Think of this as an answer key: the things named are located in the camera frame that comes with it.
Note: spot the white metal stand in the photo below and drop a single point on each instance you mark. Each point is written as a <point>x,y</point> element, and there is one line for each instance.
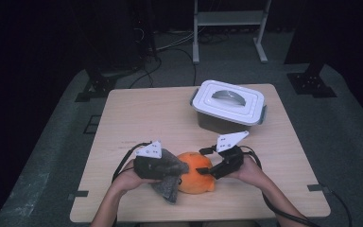
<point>230,18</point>

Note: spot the person's left hand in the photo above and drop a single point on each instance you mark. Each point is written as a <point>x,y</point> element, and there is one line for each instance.
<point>126,179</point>

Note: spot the grey cloth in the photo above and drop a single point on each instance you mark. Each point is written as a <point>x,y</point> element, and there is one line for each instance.
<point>170,189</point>

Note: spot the person's right hand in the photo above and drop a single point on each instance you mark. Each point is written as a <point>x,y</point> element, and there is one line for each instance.
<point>252,171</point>

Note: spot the black stand base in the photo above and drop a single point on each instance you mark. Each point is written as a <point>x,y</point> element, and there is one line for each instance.
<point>310,83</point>
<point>100,85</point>

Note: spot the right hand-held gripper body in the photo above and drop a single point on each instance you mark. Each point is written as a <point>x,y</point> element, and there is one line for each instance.
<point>231,160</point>

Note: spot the clear plastic container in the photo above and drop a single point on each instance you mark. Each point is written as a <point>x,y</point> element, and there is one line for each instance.
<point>220,126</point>

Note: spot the black equipment stand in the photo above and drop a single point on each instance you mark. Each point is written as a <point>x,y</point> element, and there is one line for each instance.
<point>145,31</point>

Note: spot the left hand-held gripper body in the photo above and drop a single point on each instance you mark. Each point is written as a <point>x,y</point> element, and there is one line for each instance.
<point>151,167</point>

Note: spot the white container lid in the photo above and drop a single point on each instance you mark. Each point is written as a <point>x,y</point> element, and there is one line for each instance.
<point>252,110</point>

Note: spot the orange plush toy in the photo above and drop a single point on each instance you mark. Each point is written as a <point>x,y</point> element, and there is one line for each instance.
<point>195,183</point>

